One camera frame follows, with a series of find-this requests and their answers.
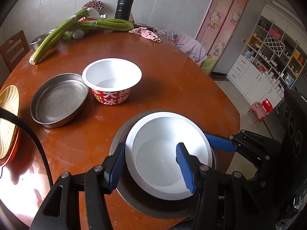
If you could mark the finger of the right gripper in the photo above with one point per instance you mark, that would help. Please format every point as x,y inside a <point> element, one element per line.
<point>220,142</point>

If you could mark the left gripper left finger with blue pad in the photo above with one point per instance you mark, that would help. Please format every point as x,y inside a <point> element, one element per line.
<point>113,166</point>

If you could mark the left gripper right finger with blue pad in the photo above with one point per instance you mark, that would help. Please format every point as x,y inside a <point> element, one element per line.
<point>190,169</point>

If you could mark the red noodle bowl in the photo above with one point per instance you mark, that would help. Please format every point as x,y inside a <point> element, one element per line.
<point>150,152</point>
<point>111,80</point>

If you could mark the steel mixing bowl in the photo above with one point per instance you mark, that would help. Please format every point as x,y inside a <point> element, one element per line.
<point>142,201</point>

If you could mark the steel pan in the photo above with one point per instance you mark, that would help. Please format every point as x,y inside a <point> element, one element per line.
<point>58,100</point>

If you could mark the orange pig-shaped plate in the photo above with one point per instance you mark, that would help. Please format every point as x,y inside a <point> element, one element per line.
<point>7,159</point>

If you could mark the pink child stool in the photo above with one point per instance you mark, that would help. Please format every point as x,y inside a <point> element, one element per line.
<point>261,109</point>

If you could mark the lilac child's garment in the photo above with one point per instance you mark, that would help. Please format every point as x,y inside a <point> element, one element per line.
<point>191,47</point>

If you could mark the white shelf cabinet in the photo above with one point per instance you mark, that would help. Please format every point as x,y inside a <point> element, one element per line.
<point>273,58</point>

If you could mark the white foam-net fruit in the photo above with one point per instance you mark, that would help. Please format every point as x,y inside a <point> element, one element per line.
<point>78,34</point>

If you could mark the pink cloth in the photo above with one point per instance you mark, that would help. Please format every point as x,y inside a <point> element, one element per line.
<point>145,33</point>

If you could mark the hello kitty pink curtain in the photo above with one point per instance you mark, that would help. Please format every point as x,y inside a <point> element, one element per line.
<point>218,26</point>

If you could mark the celery bunch rear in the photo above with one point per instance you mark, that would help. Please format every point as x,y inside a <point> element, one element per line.
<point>104,24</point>

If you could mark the celery bunch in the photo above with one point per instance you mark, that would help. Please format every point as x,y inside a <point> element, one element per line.
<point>104,24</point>
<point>55,35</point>

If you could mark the celery bunch front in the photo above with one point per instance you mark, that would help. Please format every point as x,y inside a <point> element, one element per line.
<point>55,35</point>

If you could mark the steel bowl at back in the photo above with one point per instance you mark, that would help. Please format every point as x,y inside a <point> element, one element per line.
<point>35,43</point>

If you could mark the brown wooden slat chair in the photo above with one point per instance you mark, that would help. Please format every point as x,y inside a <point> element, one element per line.
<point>14,49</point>

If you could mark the black thermos bottle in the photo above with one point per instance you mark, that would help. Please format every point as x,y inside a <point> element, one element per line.
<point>123,9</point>

